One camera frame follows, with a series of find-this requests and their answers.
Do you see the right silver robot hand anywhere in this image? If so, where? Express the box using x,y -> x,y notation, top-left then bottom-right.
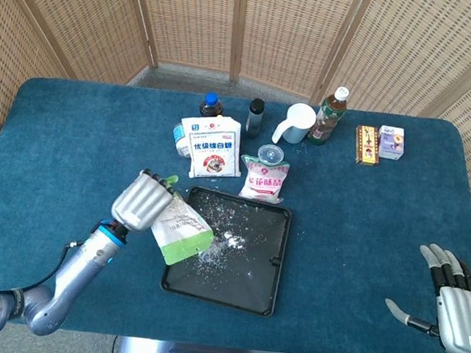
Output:
380,238 -> 471,353

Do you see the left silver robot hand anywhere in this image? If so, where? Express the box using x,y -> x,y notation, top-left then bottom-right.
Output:
108,165 -> 178,237

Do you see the green white powder bag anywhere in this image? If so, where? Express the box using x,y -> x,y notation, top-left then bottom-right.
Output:
146,172 -> 222,271

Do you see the white sugar bag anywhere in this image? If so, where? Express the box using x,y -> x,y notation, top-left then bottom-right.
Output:
175,111 -> 246,184

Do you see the pink white seasoning bag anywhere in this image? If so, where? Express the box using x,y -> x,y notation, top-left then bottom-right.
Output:
235,153 -> 292,206

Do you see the blue table mat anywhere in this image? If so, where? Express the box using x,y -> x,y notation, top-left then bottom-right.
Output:
0,71 -> 471,353

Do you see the black square tray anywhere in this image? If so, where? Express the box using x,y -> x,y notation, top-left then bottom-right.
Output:
157,182 -> 295,320

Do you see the dark sauce bottle blue cap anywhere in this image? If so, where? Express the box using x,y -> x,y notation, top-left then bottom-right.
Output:
198,91 -> 225,120

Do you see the clear round lidded container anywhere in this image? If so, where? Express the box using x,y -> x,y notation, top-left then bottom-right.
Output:
256,143 -> 287,167

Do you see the black slim bottle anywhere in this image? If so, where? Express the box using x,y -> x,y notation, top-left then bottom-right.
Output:
245,97 -> 267,141

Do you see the white plastic pitcher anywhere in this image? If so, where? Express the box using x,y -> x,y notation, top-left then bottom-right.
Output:
270,100 -> 318,148

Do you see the white purple carton box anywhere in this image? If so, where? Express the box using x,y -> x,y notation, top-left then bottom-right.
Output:
375,124 -> 407,162

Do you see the red yellow carton box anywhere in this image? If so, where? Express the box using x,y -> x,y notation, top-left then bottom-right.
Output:
351,123 -> 384,167

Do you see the tea bottle white cap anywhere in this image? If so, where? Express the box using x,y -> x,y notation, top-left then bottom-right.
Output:
306,83 -> 351,150

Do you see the woven folding screen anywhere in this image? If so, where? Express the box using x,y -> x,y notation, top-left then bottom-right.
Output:
0,0 -> 471,287

